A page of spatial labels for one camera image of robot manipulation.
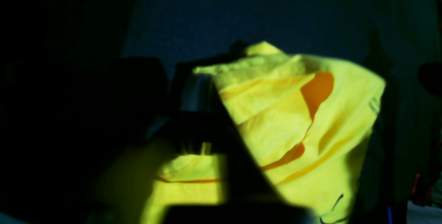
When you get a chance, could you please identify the yellow t-shirt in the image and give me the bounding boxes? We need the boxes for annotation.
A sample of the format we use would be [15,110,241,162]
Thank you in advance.
[140,42,385,224]

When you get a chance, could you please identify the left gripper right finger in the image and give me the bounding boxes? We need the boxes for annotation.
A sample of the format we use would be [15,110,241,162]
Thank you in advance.
[166,112,282,204]

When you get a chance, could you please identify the black table cloth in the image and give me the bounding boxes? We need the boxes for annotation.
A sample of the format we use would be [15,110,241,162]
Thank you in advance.
[123,0,441,216]

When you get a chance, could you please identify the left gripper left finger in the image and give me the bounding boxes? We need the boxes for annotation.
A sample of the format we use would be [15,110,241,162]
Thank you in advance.
[180,74,214,112]

